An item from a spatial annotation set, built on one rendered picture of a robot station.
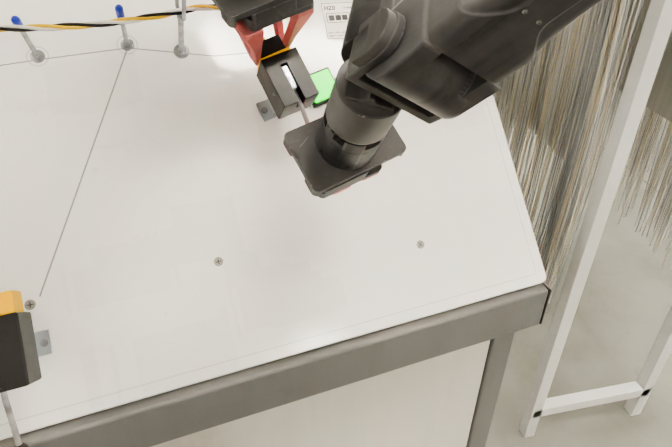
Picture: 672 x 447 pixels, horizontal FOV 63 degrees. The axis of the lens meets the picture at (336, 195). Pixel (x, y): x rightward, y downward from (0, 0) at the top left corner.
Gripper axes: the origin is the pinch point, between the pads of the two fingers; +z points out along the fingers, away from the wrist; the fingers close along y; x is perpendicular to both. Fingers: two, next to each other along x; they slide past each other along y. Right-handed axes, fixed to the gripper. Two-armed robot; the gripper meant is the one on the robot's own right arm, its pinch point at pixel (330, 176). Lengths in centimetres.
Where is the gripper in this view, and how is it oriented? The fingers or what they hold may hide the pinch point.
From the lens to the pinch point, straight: 60.4
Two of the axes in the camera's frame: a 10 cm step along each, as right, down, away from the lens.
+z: -1.8, 3.3, 9.3
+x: 4.9, 8.5, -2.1
